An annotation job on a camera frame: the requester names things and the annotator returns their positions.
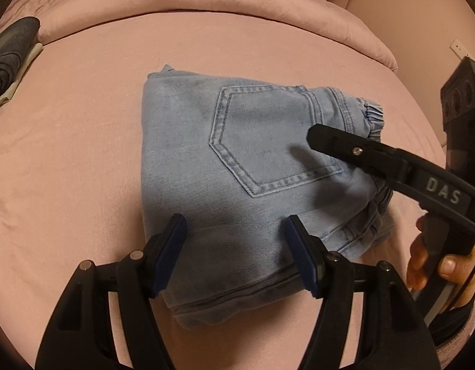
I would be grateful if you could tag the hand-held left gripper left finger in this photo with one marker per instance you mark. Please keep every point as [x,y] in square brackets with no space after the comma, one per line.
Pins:
[170,254]

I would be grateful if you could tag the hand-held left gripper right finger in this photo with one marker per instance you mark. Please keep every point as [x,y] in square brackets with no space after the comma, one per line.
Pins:
[301,254]

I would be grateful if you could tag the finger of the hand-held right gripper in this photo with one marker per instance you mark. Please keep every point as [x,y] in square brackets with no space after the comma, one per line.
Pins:
[357,150]

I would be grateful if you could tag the light blue denim pants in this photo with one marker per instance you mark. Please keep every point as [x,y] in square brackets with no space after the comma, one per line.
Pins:
[253,162]

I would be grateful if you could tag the person's right hand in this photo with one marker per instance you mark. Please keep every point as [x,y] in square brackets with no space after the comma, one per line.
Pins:
[449,266]

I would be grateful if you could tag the pink bed sheet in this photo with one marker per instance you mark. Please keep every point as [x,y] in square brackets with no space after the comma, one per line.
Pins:
[68,162]

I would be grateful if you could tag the pink pillow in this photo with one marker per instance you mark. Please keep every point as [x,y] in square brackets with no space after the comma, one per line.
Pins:
[222,4]

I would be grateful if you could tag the light green folded cloth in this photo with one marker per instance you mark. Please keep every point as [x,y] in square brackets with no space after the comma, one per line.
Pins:
[27,63]

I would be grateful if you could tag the dark folded jeans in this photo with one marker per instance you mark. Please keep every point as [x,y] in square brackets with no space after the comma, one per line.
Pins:
[10,54]

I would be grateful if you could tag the white wall socket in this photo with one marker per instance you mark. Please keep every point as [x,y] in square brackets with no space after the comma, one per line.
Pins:
[459,48]

